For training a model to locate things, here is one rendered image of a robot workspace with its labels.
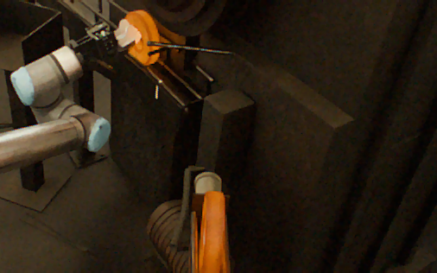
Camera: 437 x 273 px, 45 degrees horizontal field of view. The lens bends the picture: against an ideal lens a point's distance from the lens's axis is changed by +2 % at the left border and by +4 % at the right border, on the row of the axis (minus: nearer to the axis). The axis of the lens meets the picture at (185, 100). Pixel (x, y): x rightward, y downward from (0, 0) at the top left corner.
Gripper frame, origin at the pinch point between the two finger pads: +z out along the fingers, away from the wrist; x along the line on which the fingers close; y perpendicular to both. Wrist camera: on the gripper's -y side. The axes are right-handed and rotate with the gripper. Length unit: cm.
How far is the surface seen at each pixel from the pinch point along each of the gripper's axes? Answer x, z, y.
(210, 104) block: -39.4, -3.8, 3.5
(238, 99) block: -41.8, 2.4, 2.4
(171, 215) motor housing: -44, -22, -19
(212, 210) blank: -64, -21, 7
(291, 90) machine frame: -52, 9, 8
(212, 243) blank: -68, -24, 5
